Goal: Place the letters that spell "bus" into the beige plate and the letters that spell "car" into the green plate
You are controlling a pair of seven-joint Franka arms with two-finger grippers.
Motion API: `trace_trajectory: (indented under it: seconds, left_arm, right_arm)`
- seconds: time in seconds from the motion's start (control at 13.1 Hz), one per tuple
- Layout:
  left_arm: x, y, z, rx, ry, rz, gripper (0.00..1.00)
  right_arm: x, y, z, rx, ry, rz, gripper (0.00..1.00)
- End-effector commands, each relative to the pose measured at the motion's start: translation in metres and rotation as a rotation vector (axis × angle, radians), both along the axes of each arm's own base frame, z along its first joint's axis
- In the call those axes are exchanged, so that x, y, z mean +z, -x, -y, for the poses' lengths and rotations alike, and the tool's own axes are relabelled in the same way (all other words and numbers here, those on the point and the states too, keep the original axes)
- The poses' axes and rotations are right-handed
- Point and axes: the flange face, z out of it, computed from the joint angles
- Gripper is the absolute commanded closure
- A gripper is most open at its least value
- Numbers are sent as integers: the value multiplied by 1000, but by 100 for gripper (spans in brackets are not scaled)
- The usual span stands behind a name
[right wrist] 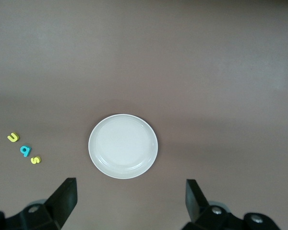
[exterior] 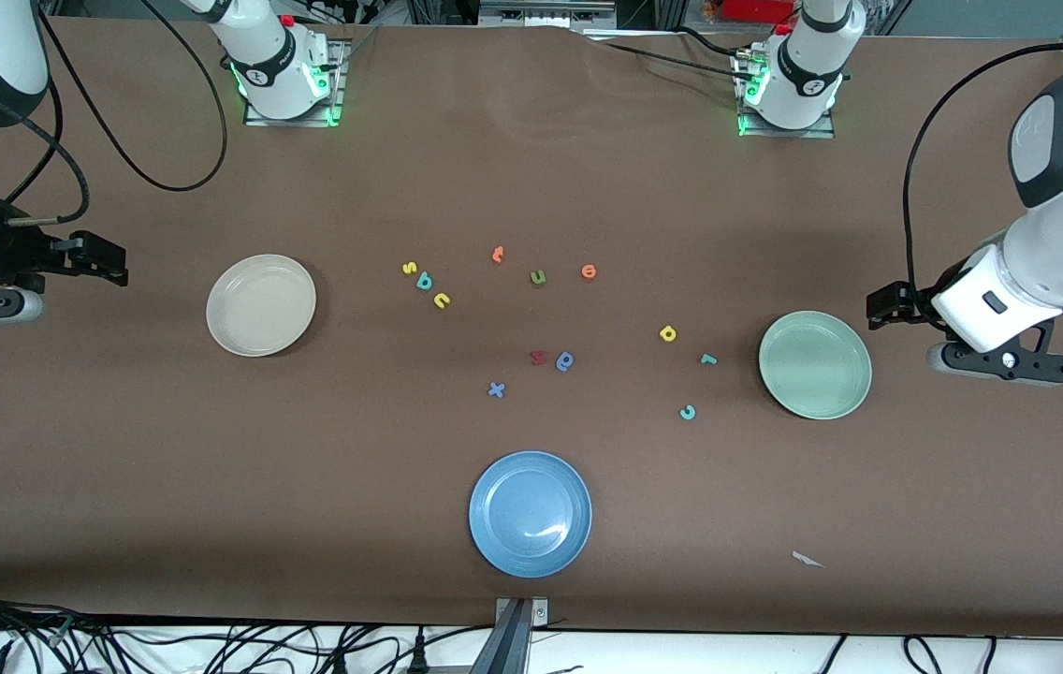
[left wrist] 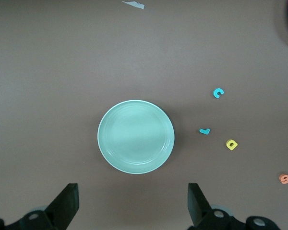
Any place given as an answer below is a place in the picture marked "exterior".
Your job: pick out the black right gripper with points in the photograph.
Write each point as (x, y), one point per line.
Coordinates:
(19, 255)

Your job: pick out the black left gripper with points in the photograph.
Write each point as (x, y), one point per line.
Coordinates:
(911, 305)

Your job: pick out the teal foam letter b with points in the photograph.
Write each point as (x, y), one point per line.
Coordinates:
(424, 282)

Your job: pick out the yellow foam letter u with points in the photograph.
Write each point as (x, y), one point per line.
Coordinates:
(442, 301)

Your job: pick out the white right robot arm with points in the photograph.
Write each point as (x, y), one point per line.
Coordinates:
(274, 51)

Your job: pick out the green plate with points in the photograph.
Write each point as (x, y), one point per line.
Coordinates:
(815, 365)

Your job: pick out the beige brown plate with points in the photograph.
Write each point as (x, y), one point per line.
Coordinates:
(260, 305)

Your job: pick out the white paper scrap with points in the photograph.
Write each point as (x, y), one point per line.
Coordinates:
(806, 559)

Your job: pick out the red box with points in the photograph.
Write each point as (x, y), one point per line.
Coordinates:
(756, 9)

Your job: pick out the blue foam letter a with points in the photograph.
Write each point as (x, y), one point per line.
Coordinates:
(565, 362)

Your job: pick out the brown table cover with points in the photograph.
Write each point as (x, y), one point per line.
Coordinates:
(531, 168)

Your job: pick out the blue plate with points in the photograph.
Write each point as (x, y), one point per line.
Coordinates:
(530, 515)

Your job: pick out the grey metal box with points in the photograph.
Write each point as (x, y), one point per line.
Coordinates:
(546, 11)

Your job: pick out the black power plug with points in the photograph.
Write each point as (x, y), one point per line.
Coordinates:
(417, 655)
(340, 663)

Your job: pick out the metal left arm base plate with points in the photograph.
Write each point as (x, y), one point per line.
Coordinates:
(812, 134)

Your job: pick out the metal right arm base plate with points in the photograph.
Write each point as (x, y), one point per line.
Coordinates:
(307, 122)

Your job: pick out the metal table edge bracket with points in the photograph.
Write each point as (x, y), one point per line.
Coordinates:
(517, 637)

